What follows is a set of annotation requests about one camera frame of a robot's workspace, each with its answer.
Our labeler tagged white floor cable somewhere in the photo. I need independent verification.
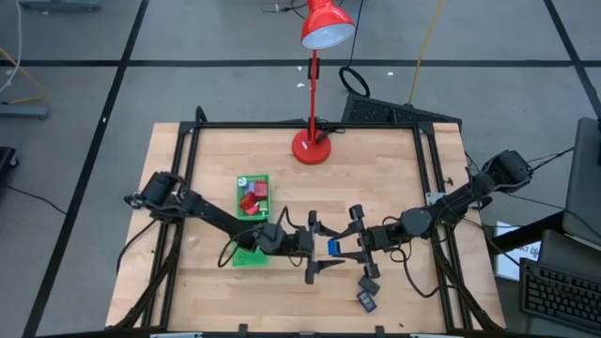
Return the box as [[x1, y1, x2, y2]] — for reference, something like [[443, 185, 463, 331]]
[[0, 0, 24, 95]]

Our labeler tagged grey office chair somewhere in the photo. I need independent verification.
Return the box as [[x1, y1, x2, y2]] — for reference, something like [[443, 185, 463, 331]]
[[537, 116, 601, 279]]

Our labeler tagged green slotted plastic basket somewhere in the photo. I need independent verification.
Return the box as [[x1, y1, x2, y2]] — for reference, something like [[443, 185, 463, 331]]
[[236, 174, 272, 221], [231, 243, 270, 269]]

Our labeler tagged black table frame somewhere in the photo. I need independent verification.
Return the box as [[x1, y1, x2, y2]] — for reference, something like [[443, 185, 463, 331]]
[[112, 105, 506, 338]]

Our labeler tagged black lamp cable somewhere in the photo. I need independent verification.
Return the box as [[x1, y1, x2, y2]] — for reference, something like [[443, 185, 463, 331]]
[[317, 122, 347, 143]]

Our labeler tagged red desk lamp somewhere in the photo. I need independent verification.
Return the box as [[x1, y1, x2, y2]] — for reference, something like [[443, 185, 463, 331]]
[[290, 0, 357, 166]]

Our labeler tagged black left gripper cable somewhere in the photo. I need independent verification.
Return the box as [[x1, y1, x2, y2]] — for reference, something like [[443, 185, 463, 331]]
[[217, 205, 304, 269]]

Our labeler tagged yellow hanging cable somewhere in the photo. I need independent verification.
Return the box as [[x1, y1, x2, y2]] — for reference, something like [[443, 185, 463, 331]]
[[407, 0, 445, 106]]

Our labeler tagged black thin hanging cable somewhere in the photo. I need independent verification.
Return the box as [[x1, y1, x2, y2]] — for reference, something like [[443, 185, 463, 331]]
[[338, 0, 373, 99]]

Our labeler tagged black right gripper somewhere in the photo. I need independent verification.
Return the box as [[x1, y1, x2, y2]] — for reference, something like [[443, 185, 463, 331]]
[[334, 204, 393, 280]]

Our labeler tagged white paper sheet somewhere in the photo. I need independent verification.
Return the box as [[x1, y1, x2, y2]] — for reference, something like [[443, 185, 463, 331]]
[[493, 220, 542, 282]]

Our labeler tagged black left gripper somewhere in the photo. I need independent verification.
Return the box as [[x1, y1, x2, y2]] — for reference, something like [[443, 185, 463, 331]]
[[284, 210, 348, 286]]

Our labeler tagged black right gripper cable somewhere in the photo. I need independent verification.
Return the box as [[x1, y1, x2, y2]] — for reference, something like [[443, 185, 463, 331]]
[[382, 215, 455, 300]]

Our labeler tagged black keyboard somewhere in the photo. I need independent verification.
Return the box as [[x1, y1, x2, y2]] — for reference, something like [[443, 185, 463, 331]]
[[518, 256, 601, 335]]

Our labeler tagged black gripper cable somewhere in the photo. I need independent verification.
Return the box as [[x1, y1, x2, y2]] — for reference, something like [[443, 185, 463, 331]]
[[217, 205, 304, 269], [382, 215, 455, 300]]

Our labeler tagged black perforated panel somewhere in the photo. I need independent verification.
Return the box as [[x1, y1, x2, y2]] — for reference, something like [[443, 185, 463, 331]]
[[341, 92, 464, 128]]

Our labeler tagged small black card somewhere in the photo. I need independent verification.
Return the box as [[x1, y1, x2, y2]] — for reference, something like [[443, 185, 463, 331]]
[[359, 275, 382, 297]]

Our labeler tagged grey floor stand base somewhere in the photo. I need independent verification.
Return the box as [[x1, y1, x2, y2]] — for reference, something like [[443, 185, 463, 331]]
[[18, 0, 102, 13], [0, 102, 51, 121]]

